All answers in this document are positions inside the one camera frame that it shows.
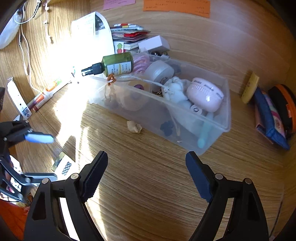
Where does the green spray bottle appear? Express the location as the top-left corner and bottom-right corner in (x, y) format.
(81, 52), (134, 77)

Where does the white printed paper sheet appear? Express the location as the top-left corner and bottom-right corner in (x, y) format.
(71, 11), (115, 62)

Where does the crumpled beige paper ball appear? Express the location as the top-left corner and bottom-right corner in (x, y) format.
(127, 120), (142, 133)

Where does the clear plastic storage bin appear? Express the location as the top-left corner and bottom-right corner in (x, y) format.
(85, 54), (231, 155)

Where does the small white box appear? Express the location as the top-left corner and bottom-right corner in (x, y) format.
(138, 35), (171, 52)

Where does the mint green tube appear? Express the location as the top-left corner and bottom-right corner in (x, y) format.
(197, 121), (212, 149)

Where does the white charging cable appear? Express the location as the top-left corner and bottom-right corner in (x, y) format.
(14, 0), (54, 93)

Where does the yellow lotion tube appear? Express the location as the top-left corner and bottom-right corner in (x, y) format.
(241, 72), (260, 104)

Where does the black orange round case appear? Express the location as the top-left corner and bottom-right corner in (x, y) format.
(268, 84), (295, 136)

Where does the pink paper note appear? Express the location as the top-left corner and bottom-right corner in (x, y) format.
(103, 0), (135, 10)

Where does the floral ceramic tile magnet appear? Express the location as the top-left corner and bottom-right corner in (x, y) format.
(51, 152), (75, 178)

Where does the stack of books and pens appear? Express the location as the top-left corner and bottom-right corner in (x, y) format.
(110, 24), (150, 54)

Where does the blue pencil pouch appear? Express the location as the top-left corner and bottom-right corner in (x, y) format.
(253, 87), (290, 150)

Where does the orange jacket sleeve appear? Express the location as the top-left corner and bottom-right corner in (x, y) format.
(1, 200), (30, 240)

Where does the orange paper note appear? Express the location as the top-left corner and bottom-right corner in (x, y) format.
(143, 0), (211, 18)

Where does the white round jar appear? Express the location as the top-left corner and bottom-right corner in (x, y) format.
(144, 60), (175, 84)

